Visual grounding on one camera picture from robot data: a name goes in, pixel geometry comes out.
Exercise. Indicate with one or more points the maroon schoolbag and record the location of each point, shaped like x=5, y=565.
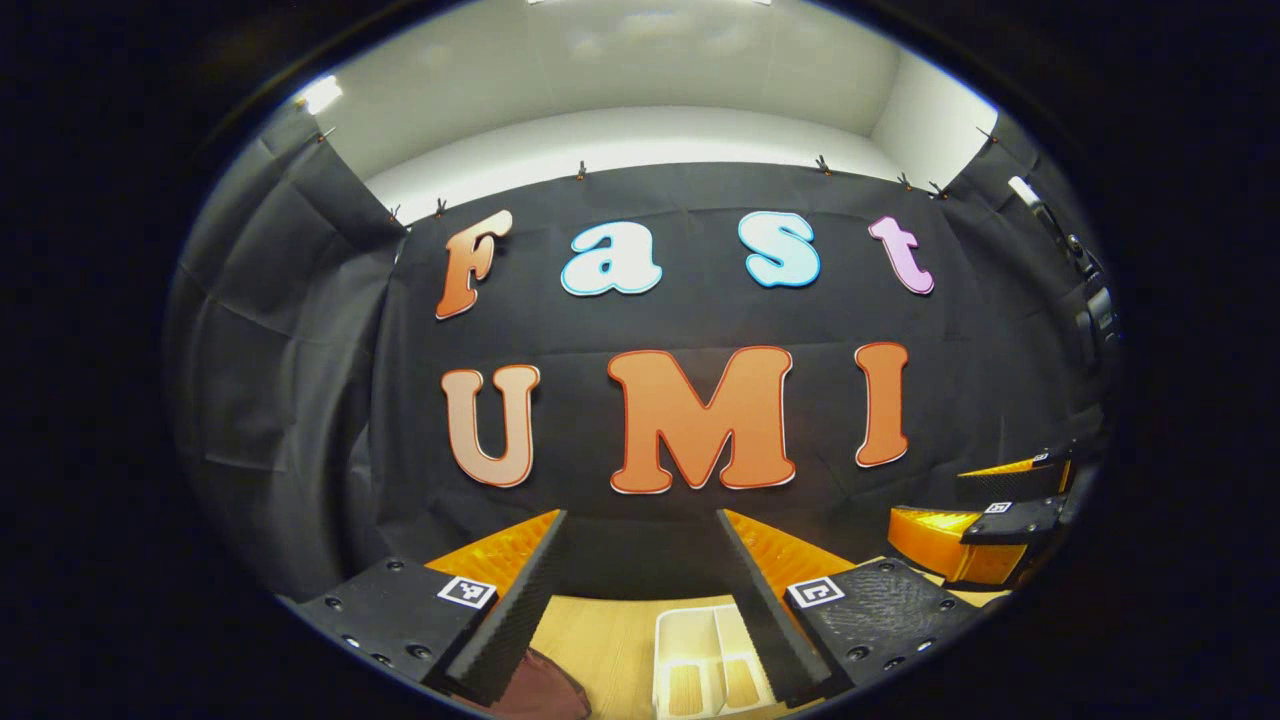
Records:
x=545, y=690

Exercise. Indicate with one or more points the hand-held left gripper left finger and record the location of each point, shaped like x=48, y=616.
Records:
x=510, y=620

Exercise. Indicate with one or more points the ceiling light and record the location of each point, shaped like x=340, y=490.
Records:
x=320, y=95

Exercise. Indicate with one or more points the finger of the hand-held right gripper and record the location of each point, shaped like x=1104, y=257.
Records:
x=940, y=545
x=1010, y=482

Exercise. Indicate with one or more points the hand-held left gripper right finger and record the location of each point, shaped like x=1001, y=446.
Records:
x=765, y=620

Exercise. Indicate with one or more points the cream plastic bookshelf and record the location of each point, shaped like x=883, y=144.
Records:
x=700, y=630

